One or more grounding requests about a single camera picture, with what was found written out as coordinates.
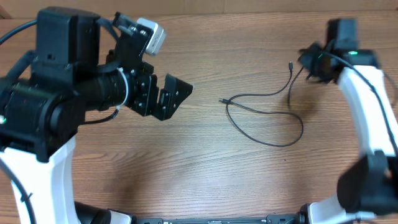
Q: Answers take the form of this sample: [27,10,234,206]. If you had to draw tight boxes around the thin black cable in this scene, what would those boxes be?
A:
[218,61,305,148]

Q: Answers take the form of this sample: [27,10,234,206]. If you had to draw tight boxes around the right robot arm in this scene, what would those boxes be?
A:
[298,19,397,223]

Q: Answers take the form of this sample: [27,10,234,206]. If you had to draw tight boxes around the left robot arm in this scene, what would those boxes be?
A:
[1,7,193,223]

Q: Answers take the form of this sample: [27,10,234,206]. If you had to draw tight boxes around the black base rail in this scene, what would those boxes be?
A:
[105,208,308,224]

